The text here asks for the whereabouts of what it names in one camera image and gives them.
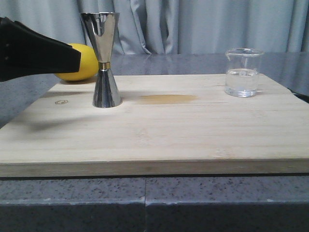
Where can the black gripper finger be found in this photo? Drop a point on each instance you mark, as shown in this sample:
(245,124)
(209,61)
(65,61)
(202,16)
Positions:
(24,52)

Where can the grey curtain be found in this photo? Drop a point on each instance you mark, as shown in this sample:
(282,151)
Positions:
(174,26)

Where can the steel double jigger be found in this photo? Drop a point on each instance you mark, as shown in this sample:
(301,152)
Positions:
(100,28)

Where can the glass beaker with liquid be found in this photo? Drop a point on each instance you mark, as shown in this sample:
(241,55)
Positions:
(242,73)

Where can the wooden cutting board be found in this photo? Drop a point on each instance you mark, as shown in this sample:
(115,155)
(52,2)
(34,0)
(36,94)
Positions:
(166,124)

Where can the yellow lemon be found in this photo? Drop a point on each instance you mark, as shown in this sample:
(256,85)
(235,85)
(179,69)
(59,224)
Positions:
(88,64)

